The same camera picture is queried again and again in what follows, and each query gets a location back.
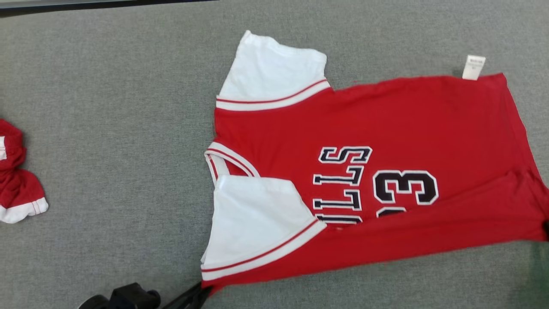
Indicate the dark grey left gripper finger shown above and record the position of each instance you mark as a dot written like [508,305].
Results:
[199,300]
[188,296]

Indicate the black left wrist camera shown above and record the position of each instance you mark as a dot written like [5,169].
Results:
[124,297]

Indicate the red white basketball jersey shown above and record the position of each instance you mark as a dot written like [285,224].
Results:
[420,124]

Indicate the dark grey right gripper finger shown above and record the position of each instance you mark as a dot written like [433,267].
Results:
[546,229]

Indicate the red white mesh shorts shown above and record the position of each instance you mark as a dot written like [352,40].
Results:
[17,189]

